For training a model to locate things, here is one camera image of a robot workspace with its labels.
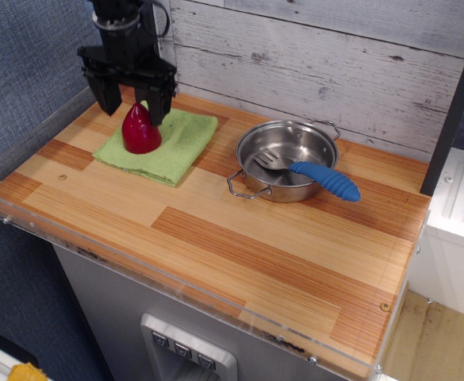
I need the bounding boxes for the blue handled metal spatula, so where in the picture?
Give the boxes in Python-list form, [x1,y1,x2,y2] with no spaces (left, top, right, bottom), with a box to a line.
[254,149,362,202]

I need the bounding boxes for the white side cabinet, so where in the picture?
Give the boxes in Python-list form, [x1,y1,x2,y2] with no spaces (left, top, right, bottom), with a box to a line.
[408,148,464,314]

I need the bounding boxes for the green folded cloth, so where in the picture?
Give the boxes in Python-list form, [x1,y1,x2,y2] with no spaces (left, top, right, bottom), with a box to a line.
[93,110,218,187]

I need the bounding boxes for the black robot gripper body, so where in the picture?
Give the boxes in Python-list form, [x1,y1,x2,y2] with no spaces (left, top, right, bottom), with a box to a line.
[77,25,176,96]

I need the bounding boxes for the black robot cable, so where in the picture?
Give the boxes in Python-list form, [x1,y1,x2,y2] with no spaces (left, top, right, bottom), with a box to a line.
[148,0,172,39]

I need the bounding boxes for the red toy potato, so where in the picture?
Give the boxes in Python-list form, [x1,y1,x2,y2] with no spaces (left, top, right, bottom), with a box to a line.
[121,102,162,154]

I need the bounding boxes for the clear acrylic table guard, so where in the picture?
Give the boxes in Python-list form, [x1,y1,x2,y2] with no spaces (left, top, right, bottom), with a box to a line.
[0,55,431,381]

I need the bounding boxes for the yellow object bottom corner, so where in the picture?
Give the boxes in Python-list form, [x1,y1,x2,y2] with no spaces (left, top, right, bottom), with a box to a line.
[6,363,48,381]

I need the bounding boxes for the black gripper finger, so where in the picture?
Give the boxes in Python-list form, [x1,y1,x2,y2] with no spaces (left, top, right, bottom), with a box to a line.
[134,85,173,126]
[88,77,121,116]

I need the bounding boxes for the black right vertical post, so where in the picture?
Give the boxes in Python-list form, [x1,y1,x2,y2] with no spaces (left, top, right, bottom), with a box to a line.
[420,67,464,196]

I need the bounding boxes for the silver metal pot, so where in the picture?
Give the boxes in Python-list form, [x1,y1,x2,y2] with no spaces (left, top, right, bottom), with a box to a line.
[227,120,341,202]

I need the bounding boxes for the grey toy fridge cabinet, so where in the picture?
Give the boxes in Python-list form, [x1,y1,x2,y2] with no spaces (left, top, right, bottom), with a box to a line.
[51,241,359,381]

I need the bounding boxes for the silver dispenser button panel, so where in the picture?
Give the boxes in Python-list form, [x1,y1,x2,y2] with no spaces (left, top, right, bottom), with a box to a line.
[140,313,239,380]

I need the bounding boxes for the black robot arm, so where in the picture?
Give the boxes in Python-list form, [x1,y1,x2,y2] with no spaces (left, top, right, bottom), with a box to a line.
[77,0,177,126]

